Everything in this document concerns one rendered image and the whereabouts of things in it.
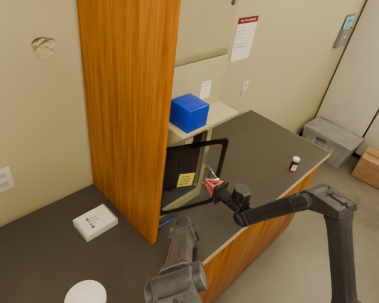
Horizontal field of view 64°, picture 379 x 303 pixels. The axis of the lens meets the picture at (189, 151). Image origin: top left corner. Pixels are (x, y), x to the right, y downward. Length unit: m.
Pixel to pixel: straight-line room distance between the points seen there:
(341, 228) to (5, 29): 1.17
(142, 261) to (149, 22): 0.94
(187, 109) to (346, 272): 0.66
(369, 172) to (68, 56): 3.34
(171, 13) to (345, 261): 0.79
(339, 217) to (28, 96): 1.13
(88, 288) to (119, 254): 0.28
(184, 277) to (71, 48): 0.99
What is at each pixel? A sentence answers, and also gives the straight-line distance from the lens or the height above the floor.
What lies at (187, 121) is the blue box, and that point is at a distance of 1.03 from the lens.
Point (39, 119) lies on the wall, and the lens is 1.37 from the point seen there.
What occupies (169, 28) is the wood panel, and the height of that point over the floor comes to 1.87.
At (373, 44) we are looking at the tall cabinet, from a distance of 3.92.
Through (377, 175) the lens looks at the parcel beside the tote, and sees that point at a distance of 3.89.
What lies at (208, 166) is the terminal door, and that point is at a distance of 1.34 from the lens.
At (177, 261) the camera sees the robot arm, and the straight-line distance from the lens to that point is 0.64.
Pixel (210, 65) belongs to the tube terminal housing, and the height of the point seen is 1.68.
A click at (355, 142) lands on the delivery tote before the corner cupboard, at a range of 3.96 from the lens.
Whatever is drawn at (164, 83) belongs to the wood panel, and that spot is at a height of 1.72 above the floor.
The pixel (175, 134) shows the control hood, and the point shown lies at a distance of 1.06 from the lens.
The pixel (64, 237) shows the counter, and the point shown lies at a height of 0.94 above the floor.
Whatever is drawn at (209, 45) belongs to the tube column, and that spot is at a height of 1.76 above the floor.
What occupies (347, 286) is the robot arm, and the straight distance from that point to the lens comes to 0.99.
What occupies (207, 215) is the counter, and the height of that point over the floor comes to 0.94.
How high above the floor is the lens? 2.10
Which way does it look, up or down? 37 degrees down
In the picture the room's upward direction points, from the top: 9 degrees clockwise
